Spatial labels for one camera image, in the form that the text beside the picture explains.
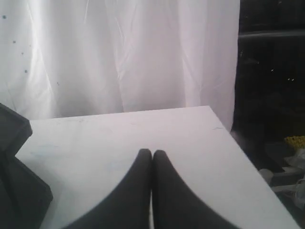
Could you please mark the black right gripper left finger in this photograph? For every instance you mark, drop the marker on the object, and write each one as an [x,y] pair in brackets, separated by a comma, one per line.
[128,205]

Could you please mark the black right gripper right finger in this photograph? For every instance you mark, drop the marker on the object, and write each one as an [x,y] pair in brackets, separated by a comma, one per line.
[174,204]

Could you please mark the black metal shelf rack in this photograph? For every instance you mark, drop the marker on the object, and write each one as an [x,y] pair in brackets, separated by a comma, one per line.
[24,197]

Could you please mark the yellow object on floor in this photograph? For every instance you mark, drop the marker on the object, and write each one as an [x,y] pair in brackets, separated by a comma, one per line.
[296,142]

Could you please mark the dark background furniture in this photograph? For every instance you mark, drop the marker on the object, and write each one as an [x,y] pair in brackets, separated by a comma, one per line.
[270,79]

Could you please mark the white backdrop curtain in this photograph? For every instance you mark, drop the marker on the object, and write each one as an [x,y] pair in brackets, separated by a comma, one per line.
[61,58]

